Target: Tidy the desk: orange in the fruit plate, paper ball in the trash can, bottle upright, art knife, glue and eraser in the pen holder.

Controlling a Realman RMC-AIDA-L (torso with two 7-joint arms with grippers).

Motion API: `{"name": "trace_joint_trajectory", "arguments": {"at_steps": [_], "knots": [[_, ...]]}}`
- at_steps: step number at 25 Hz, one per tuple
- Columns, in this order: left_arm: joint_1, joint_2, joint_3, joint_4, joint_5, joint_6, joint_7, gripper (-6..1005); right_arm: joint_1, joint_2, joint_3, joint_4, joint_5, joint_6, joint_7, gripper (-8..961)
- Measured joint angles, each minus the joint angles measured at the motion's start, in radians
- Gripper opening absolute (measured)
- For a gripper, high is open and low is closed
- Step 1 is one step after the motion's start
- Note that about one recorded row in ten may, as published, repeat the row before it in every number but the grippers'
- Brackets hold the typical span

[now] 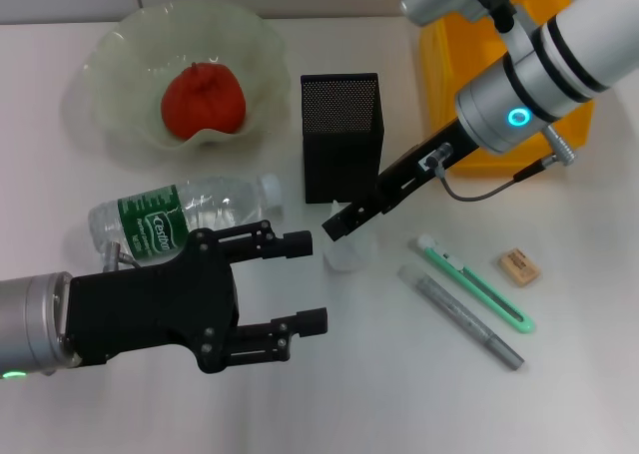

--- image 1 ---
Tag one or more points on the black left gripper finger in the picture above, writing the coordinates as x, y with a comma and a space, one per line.
269, 242
279, 336

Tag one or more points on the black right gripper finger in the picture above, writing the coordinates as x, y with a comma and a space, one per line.
352, 217

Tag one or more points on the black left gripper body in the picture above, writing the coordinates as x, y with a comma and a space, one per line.
150, 309

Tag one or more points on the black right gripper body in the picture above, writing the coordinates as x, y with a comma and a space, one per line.
424, 174

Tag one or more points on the white paper ball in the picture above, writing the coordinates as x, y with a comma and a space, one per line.
347, 257

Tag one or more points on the clear green-label water bottle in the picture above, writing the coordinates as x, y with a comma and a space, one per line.
150, 214

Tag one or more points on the mint green utility knife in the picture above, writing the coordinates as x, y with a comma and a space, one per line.
469, 279

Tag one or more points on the red-orange orange fruit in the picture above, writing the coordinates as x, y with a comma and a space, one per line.
204, 105

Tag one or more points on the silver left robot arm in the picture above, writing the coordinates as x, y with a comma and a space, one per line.
35, 319

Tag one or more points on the black mesh pen holder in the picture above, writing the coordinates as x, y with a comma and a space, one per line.
344, 169

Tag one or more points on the tan eraser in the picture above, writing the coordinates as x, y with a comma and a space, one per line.
519, 267

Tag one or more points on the grey marker pen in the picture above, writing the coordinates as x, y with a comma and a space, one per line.
459, 314

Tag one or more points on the pale green glass fruit plate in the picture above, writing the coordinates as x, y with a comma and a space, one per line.
125, 50

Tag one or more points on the yellow plastic bin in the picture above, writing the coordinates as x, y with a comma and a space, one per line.
442, 75

